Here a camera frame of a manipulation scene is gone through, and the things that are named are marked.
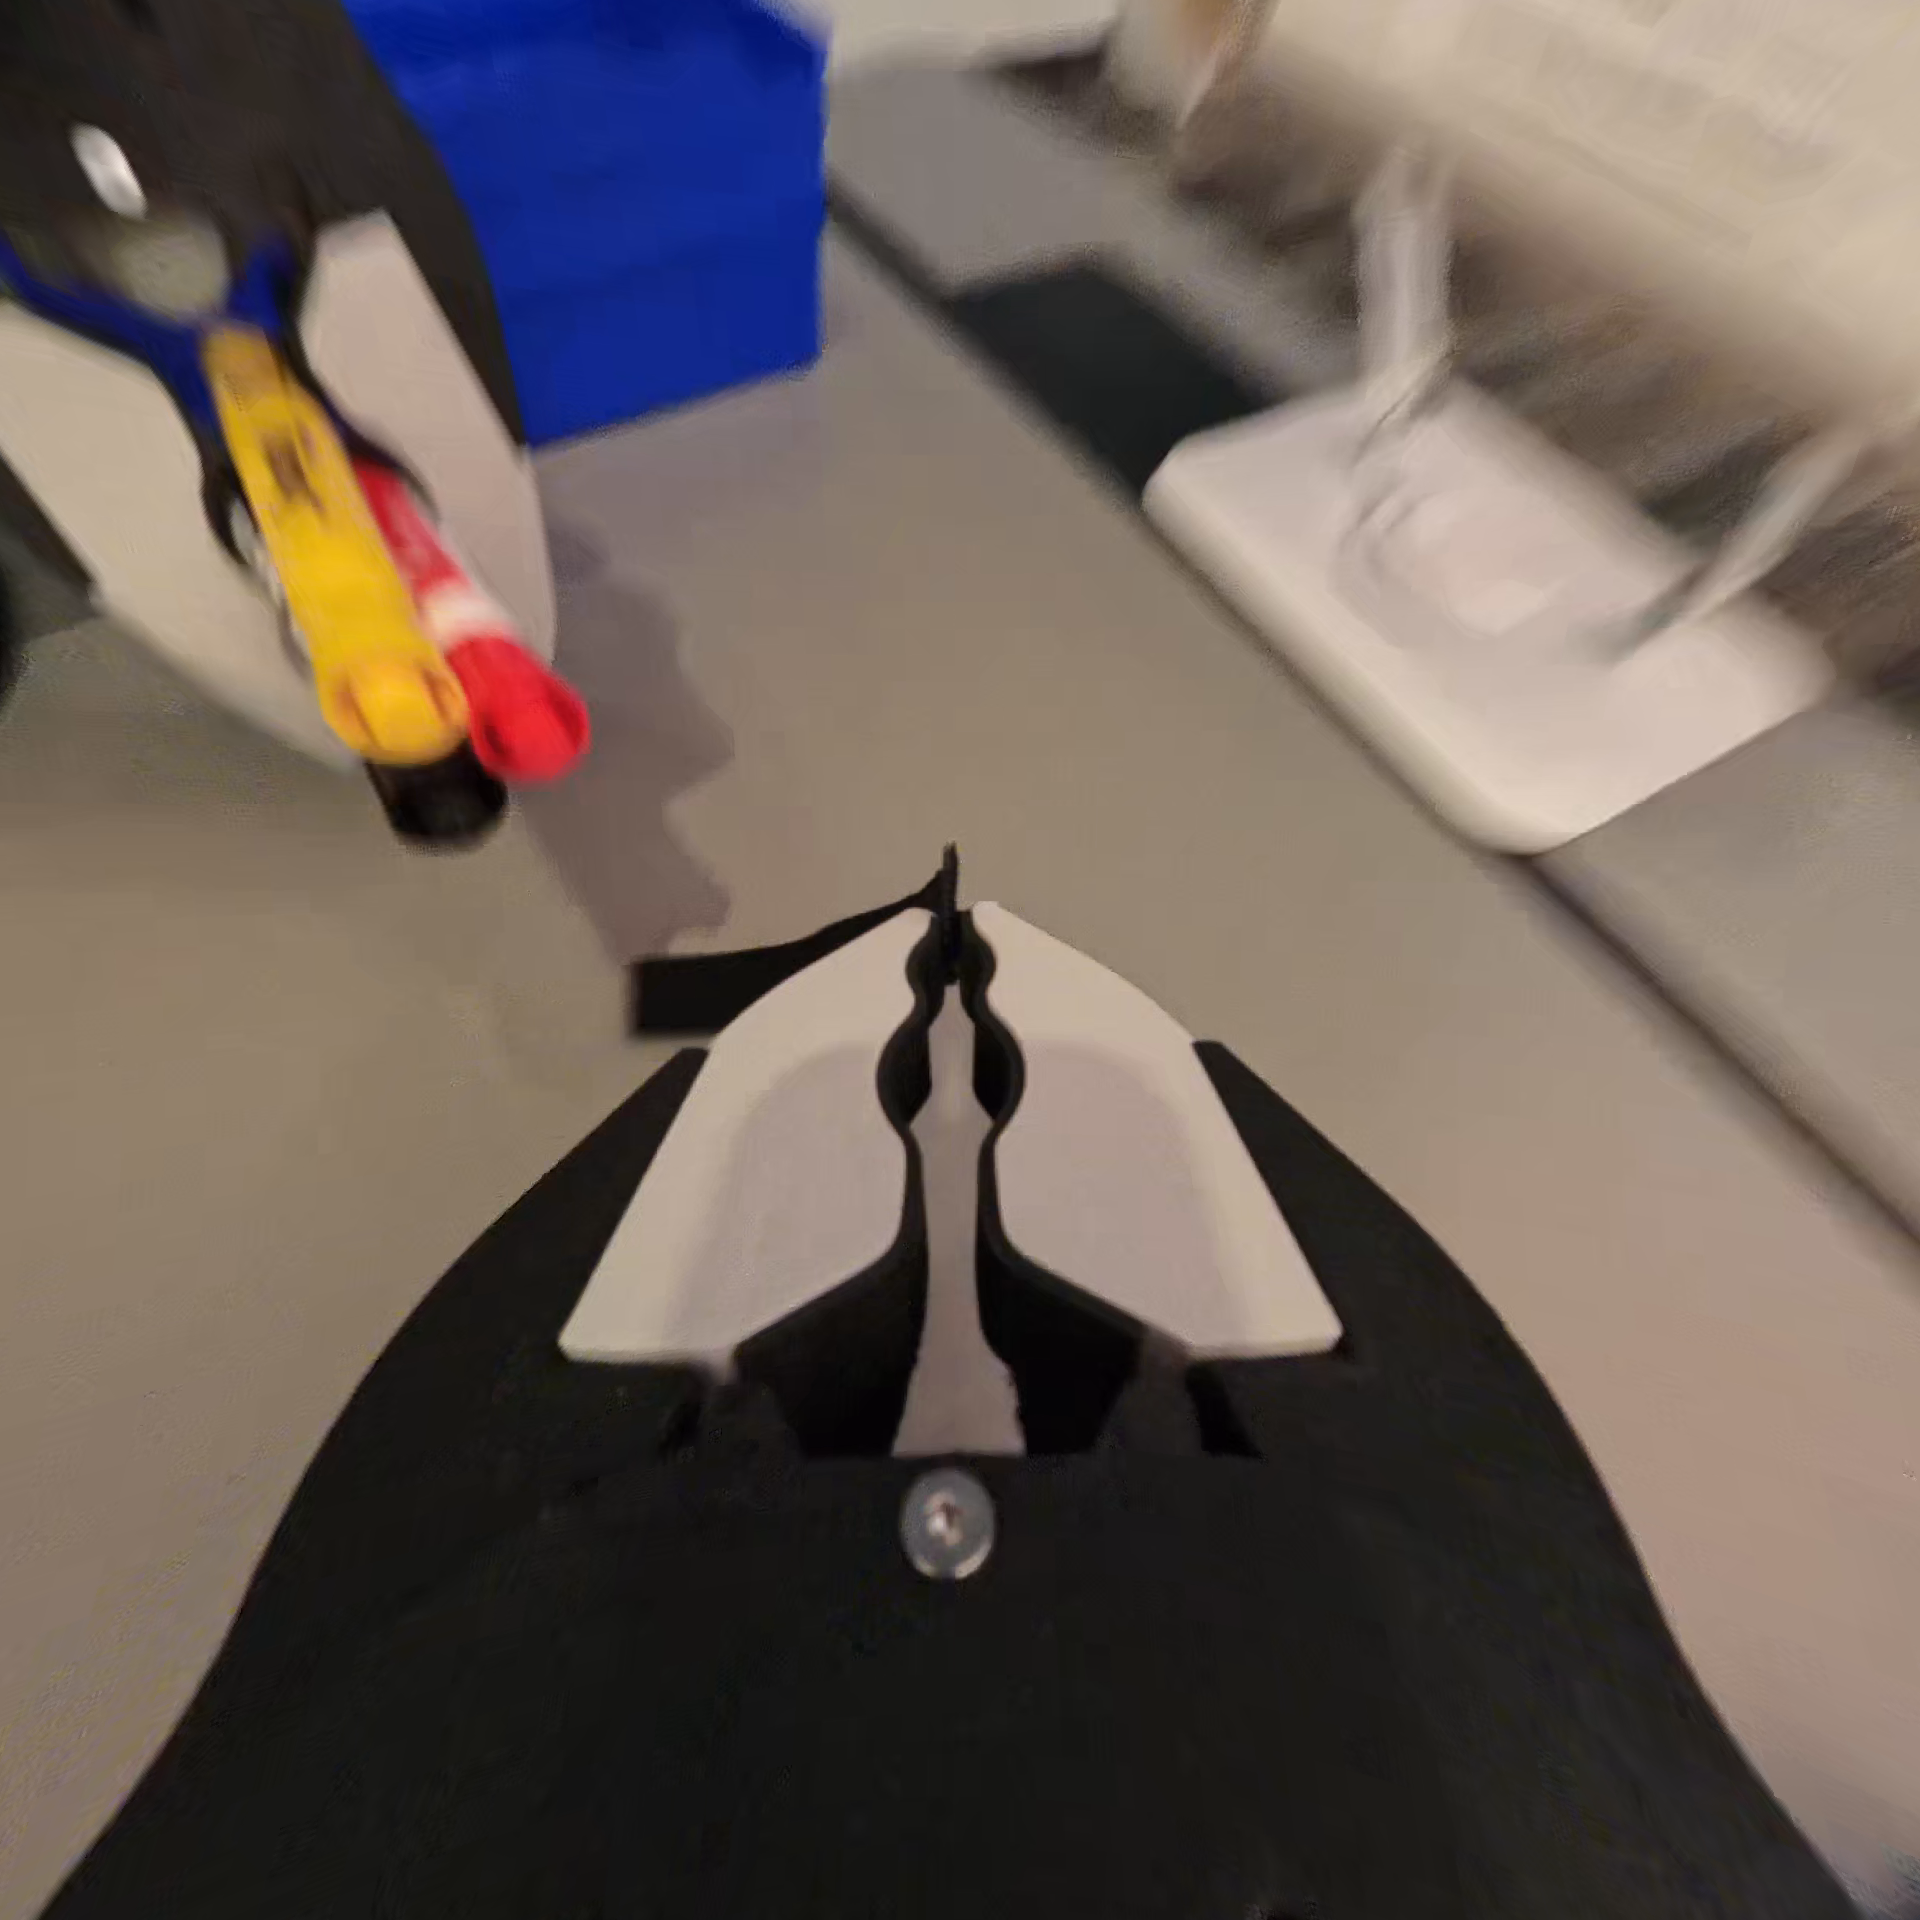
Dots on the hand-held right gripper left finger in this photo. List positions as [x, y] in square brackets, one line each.
[750, 1170]

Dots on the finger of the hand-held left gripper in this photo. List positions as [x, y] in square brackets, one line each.
[435, 376]
[106, 450]

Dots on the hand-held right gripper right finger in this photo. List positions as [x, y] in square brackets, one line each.
[1155, 1170]

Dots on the yellow highlighter marker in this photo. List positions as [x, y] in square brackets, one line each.
[322, 569]

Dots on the blue plastic bin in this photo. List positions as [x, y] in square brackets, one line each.
[630, 195]

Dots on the red capped marker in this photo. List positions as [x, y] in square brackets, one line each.
[511, 704]

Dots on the black capped marker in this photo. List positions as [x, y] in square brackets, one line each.
[442, 802]

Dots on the white flat base plate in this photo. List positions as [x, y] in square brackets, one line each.
[1470, 675]

